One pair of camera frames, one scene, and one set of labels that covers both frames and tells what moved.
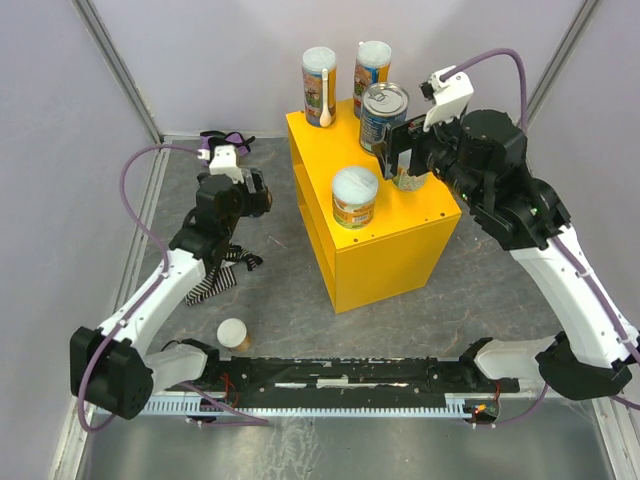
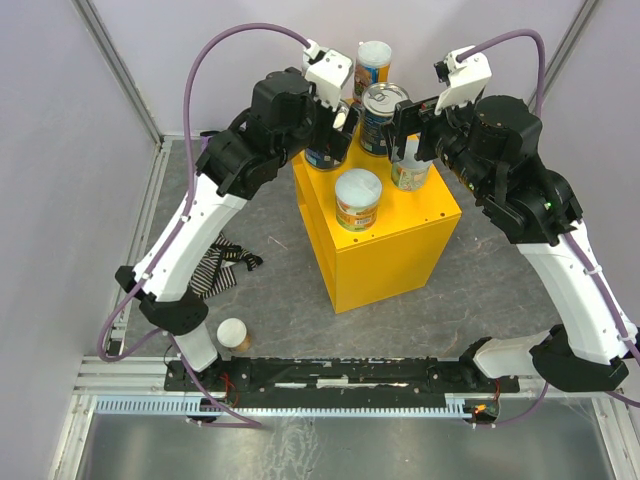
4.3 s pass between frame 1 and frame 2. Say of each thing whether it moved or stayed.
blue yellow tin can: stayed
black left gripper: moved
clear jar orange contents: stayed
